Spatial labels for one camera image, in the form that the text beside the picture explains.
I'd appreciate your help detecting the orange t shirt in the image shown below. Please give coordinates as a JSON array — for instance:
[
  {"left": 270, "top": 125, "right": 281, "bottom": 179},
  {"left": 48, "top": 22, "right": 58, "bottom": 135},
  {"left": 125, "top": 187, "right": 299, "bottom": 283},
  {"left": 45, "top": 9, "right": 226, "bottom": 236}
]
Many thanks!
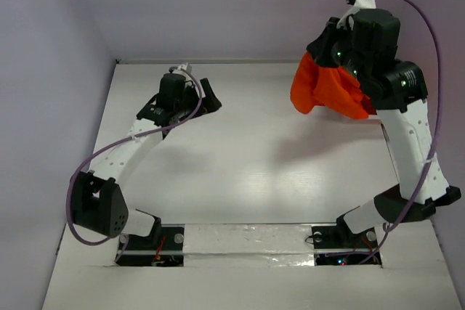
[{"left": 290, "top": 53, "right": 376, "bottom": 120}]

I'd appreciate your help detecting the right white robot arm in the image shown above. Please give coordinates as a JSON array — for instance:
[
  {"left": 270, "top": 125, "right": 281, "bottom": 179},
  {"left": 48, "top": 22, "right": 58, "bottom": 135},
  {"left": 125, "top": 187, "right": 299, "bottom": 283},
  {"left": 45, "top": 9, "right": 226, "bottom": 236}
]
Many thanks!
[{"left": 307, "top": 9, "right": 461, "bottom": 246}]

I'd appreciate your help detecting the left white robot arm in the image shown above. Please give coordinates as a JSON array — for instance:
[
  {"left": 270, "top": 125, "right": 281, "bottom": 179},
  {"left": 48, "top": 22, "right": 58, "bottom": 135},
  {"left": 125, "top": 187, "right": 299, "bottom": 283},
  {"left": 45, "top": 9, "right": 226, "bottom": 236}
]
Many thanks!
[{"left": 66, "top": 64, "right": 222, "bottom": 248}]

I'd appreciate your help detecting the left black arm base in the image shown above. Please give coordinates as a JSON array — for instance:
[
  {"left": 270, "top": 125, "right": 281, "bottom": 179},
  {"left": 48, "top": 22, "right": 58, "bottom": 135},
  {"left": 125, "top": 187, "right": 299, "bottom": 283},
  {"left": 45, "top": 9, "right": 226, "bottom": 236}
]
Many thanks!
[{"left": 116, "top": 224, "right": 185, "bottom": 267}]

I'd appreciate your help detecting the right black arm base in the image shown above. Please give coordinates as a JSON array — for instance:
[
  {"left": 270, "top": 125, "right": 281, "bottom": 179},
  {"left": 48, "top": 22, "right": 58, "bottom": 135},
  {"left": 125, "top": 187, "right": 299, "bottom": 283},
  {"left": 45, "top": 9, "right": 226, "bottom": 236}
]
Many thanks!
[{"left": 304, "top": 225, "right": 382, "bottom": 266}]

